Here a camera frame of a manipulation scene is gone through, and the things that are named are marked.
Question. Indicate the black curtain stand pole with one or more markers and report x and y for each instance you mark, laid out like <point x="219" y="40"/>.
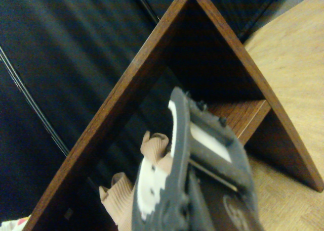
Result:
<point x="145" y="4"/>
<point x="33" y="102"/>

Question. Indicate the white shoe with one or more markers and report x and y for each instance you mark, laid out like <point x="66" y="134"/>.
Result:
<point x="15" y="223"/>

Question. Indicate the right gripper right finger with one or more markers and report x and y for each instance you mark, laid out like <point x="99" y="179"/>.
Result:
<point x="215" y="132"/>

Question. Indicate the beige shoe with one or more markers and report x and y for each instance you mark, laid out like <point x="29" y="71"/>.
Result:
<point x="119" y="198"/>
<point x="154" y="147"/>

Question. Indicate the brown shoe rack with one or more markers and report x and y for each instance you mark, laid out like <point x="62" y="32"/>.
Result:
<point x="114" y="102"/>

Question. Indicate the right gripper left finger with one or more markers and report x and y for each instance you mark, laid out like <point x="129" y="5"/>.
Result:
<point x="177" y="165"/>

